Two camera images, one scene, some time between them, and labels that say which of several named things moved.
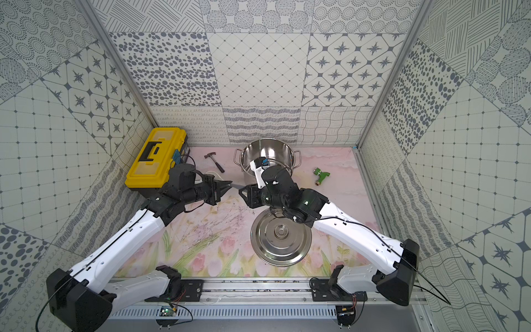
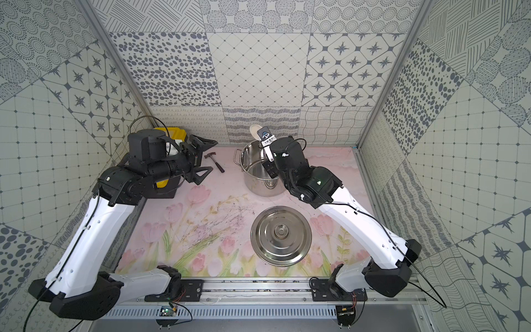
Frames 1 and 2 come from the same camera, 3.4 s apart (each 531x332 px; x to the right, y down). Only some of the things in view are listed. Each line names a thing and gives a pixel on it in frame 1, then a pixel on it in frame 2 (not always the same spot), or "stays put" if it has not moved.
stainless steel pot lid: x=279 y=241 stays put
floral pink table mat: x=214 y=241 stays put
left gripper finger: x=218 y=192 → x=198 y=179
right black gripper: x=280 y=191 → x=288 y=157
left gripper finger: x=223 y=185 → x=201 y=144
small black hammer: x=209 y=155 stays put
